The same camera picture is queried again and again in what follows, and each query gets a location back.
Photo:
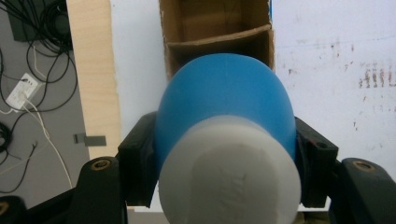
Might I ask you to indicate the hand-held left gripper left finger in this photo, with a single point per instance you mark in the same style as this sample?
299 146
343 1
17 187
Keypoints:
137 161

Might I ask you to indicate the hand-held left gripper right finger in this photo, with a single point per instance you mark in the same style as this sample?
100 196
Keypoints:
316 168

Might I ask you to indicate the blue bottle with white cap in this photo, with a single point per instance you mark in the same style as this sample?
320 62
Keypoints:
224 102

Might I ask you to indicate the brown cardboard box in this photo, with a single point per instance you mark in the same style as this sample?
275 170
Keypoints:
214 28

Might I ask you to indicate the grey tape strip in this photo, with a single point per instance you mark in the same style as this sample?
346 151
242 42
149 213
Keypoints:
93 140

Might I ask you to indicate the light wooden table edge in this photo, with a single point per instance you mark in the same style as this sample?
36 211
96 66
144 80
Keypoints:
93 62

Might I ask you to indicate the white power strip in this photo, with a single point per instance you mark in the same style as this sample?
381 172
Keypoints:
21 91

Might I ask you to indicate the dark box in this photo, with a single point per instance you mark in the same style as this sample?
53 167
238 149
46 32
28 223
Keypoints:
21 25

